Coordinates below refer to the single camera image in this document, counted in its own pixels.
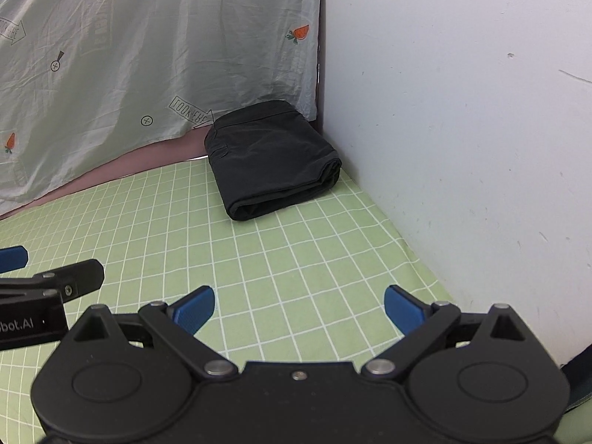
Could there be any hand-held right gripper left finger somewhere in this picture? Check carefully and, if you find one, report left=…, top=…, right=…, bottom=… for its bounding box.
left=69, top=285, right=236, bottom=379

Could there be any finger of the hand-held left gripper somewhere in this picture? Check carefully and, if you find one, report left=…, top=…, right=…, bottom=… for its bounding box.
left=0, top=246, right=28, bottom=275
left=0, top=259, right=105, bottom=307

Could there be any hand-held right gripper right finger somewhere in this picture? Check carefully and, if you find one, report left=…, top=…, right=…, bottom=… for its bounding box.
left=361, top=285, right=525, bottom=379

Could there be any pink bed sheet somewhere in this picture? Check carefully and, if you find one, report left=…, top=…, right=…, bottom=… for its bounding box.
left=0, top=119, right=321, bottom=222

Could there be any dark blue cloth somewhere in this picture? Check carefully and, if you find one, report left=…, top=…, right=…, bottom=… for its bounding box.
left=559, top=350, right=592, bottom=413

